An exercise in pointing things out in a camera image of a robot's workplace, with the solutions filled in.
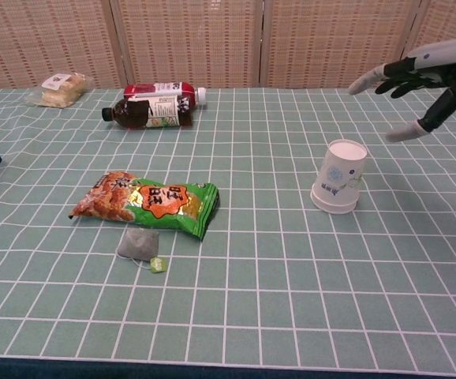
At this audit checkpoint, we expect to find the small clear plastic wrapper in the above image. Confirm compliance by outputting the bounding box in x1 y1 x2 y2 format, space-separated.
116 227 169 275

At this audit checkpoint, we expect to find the dark tea bottle black cap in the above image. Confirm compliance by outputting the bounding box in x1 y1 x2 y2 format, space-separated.
101 94 195 132

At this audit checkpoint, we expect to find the woven bamboo screen panel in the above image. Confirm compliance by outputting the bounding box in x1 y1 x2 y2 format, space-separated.
403 0 456 60
109 0 268 88
261 0 424 88
0 0 125 90

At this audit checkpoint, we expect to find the green white grid tablecloth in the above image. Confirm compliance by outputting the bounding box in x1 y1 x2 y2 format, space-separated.
0 86 456 366

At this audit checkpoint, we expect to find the packaged bread in clear wrap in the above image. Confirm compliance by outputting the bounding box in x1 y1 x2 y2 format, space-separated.
26 72 92 108

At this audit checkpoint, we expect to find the green orange snack bag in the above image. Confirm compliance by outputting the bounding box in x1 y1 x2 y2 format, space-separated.
68 171 220 242

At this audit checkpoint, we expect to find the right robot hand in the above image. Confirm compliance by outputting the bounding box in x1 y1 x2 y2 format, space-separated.
348 34 456 144

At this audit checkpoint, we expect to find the white paper cup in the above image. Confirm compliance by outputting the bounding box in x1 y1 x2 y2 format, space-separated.
310 189 357 216
311 138 368 209

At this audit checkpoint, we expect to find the red juice bottle white cap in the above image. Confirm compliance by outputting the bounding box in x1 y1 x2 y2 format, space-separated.
123 81 207 107

